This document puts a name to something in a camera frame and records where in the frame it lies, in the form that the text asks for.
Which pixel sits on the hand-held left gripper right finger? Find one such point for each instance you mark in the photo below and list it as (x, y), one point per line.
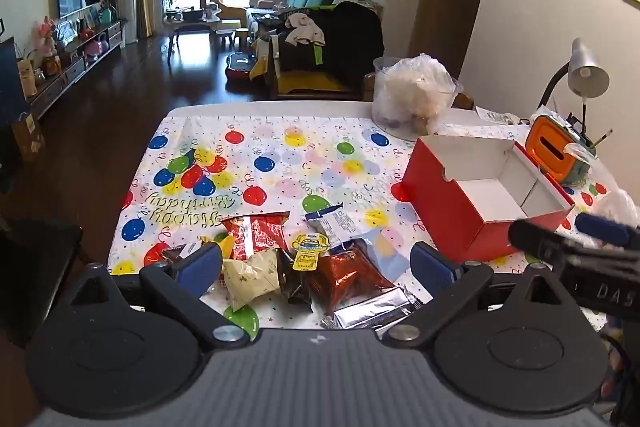
(432, 267)

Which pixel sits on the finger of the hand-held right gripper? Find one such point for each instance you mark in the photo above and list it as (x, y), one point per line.
(600, 229)
(535, 239)

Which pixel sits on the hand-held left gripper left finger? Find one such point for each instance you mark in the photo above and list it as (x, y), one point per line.
(200, 264)

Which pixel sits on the plain yellow snack packet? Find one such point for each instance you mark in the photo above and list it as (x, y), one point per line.
(223, 243)

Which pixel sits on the cream gold-star snack packet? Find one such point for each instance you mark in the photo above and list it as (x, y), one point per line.
(250, 277)

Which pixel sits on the red snack packet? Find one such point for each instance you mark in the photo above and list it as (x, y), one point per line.
(252, 232)

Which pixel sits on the red cardboard box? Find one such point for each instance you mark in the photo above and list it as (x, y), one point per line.
(450, 207)

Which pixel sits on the silver foil packet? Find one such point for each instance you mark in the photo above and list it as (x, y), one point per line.
(375, 312)

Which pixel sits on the red-brown foil packet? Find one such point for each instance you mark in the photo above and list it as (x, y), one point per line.
(345, 277)

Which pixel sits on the black packet yellow print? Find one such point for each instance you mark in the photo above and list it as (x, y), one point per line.
(292, 282)

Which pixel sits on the yellow cartoon snack packet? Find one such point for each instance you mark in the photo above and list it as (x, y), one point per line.
(307, 252)

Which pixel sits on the white blue snack packet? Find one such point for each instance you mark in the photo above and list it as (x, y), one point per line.
(330, 219)

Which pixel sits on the clear plastic bag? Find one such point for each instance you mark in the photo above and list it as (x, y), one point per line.
(617, 207)

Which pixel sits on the wooden calligraphy brush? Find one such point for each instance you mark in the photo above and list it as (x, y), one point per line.
(602, 137)

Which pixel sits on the dark calligraphy brush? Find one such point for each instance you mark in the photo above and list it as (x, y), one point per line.
(583, 114)

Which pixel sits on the printed paper leaflet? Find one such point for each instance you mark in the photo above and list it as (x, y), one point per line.
(495, 116)

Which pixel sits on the clear plastic bowl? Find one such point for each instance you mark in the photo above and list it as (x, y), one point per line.
(400, 132)

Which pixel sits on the balloon print tablecloth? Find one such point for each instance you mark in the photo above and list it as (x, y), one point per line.
(300, 167)

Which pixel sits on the silver desk lamp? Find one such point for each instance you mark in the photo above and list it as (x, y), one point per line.
(587, 72)

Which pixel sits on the clear bag of rice cakes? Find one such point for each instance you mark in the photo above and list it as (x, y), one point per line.
(410, 92)

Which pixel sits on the red floor toy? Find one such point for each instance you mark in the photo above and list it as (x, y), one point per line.
(240, 67)

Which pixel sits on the brown paper bag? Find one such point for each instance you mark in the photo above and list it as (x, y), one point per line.
(29, 134)

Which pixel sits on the grey TV cabinet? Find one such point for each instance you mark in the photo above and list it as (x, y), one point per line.
(75, 67)

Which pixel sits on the black coat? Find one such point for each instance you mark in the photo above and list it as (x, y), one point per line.
(350, 42)

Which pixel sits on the coffee table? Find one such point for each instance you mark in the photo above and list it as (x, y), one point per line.
(192, 24)

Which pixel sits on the pink kettlebell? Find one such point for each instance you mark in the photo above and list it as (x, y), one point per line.
(95, 47)

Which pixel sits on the beige cloth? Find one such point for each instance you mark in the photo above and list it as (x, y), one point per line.
(302, 31)

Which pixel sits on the pink flowers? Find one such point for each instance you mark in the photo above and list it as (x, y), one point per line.
(46, 34)

